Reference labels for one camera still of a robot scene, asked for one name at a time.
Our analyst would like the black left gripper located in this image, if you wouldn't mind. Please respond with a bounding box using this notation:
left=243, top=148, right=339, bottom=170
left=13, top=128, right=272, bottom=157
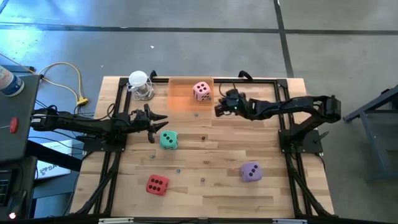
left=126, top=103, right=169, bottom=144

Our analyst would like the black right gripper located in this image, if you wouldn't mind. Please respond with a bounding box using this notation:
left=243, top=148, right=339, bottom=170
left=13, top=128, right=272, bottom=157
left=214, top=89, right=251, bottom=119

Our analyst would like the large green foam die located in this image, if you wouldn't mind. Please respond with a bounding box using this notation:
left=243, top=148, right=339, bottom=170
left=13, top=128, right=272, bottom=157
left=159, top=130, right=179, bottom=151

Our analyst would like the large pink foam die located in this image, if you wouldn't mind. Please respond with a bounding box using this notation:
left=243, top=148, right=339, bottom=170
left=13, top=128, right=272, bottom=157
left=192, top=81, right=212, bottom=102

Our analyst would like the orange translucent plastic bin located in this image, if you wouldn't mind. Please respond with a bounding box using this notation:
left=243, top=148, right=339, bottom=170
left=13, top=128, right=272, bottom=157
left=167, top=77, right=215, bottom=112

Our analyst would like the large red foam die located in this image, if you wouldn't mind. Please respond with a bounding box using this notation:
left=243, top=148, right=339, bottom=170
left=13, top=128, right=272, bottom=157
left=146, top=174, right=170, bottom=197

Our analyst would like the large purple foam die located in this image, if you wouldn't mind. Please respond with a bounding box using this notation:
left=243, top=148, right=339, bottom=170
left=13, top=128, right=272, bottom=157
left=241, top=162, right=263, bottom=183

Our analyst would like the white mushroom table lamp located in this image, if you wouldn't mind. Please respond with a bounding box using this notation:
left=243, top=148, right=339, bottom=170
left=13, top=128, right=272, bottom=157
left=128, top=70, right=156, bottom=102

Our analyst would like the white printed box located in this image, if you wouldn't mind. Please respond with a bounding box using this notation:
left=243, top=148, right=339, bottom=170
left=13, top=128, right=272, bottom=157
left=36, top=139, right=74, bottom=180

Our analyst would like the dark grey side table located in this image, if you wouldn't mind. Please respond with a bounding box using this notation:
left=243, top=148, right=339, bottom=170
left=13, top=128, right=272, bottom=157
left=0, top=73, right=41, bottom=162

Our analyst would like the white bottle blue label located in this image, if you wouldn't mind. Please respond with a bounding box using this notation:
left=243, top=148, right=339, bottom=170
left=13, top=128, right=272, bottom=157
left=0, top=64, right=25, bottom=97

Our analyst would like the black computer equipment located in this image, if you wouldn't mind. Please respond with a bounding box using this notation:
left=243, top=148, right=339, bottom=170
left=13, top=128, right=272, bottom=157
left=0, top=155, right=38, bottom=222

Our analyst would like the dark blue metal desk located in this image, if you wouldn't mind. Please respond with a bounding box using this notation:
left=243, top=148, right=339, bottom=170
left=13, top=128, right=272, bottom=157
left=343, top=84, right=398, bottom=183

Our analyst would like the white lamp cable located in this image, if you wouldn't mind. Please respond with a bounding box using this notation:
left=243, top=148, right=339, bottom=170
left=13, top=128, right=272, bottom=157
left=126, top=77, right=157, bottom=102

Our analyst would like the black aluminium table frame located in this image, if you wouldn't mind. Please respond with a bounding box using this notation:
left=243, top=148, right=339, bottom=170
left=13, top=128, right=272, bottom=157
left=70, top=70, right=335, bottom=218

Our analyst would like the yellow power cable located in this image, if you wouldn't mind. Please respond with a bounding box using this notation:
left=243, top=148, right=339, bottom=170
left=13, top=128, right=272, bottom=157
left=37, top=61, right=90, bottom=106

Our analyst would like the silver aluminium bracket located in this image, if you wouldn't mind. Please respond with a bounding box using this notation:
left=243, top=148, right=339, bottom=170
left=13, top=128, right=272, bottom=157
left=98, top=217, right=134, bottom=224
left=272, top=218, right=308, bottom=224

